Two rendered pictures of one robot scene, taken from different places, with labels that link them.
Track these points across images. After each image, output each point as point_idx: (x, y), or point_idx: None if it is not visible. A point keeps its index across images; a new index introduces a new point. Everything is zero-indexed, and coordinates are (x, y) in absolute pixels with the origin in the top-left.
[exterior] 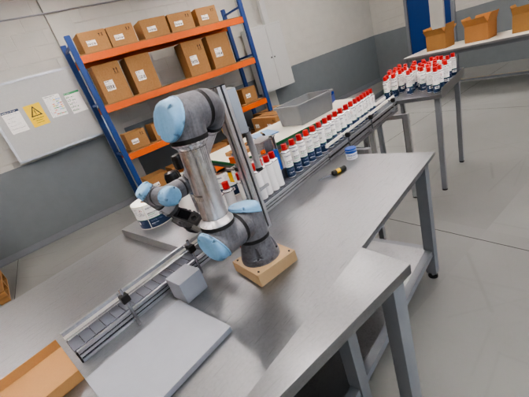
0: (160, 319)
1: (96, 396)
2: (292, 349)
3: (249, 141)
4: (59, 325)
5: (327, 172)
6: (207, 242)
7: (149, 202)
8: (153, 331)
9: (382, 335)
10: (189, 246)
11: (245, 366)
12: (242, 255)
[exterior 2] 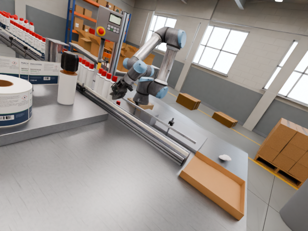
0: (166, 129)
1: (199, 149)
2: (177, 113)
3: (103, 46)
4: (156, 188)
5: None
6: (167, 89)
7: (144, 74)
8: (172, 131)
9: None
10: (138, 101)
11: (182, 119)
12: (145, 100)
